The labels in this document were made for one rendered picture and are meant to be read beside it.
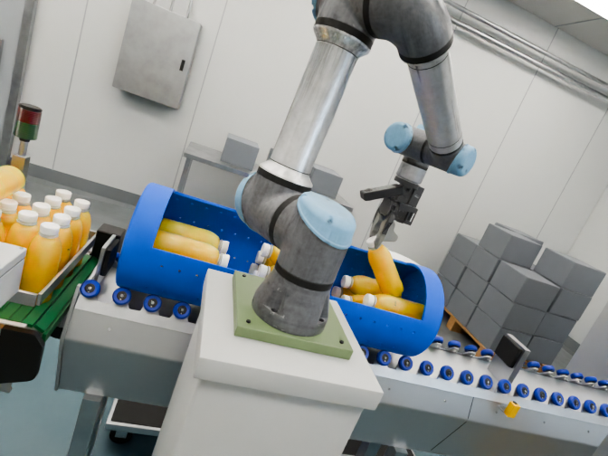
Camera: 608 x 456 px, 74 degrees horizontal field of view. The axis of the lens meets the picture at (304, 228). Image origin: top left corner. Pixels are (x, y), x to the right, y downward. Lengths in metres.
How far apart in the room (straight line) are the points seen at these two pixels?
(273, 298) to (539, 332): 3.97
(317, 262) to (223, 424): 0.31
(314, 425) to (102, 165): 4.15
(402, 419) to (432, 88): 1.00
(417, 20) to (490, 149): 4.75
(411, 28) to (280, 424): 0.69
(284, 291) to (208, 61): 3.84
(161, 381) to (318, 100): 0.85
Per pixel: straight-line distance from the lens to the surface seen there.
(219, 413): 0.74
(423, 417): 1.45
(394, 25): 0.76
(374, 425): 1.45
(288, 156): 0.79
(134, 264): 1.04
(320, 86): 0.79
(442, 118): 0.90
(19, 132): 1.55
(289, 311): 0.73
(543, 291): 4.31
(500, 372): 1.66
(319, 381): 0.71
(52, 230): 1.09
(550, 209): 6.22
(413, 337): 1.23
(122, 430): 1.98
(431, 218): 5.29
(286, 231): 0.73
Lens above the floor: 1.53
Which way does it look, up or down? 15 degrees down
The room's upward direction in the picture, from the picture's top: 21 degrees clockwise
